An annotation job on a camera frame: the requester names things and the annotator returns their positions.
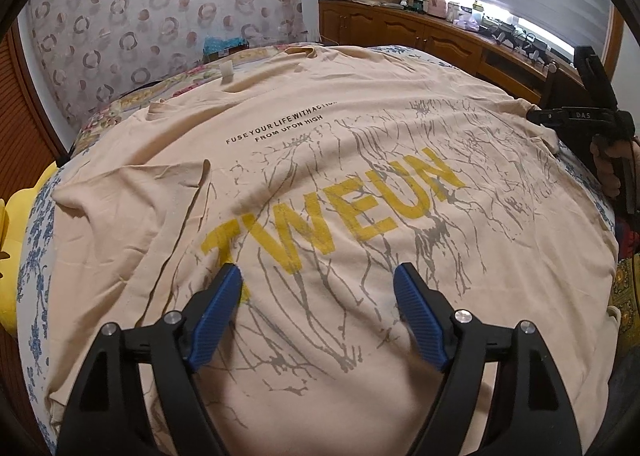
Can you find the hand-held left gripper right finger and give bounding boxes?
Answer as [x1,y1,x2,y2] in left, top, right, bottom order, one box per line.
[393,262,583,456]

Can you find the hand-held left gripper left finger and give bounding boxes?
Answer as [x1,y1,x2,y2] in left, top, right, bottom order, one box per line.
[55,262,244,456]

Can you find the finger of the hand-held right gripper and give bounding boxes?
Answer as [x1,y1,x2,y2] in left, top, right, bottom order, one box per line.
[526,62,621,128]
[574,45,620,112]

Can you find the beige printed t-shirt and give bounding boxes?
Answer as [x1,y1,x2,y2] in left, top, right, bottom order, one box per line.
[45,42,621,456]

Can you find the person's right hand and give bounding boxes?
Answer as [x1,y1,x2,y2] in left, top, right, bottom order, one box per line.
[590,133,640,199]

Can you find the white blue floral blanket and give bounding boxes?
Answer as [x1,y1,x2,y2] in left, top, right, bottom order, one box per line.
[20,44,632,456]

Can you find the wooden dresser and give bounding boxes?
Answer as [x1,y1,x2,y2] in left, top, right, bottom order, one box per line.
[317,0,596,107]

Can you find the yellow plush toy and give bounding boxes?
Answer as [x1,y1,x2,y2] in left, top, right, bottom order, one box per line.
[0,161,61,337]

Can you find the wooden louvered wardrobe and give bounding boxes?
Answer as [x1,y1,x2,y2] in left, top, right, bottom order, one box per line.
[0,21,68,202]

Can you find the ring patterned curtain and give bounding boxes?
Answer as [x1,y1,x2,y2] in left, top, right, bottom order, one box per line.
[27,0,313,119]

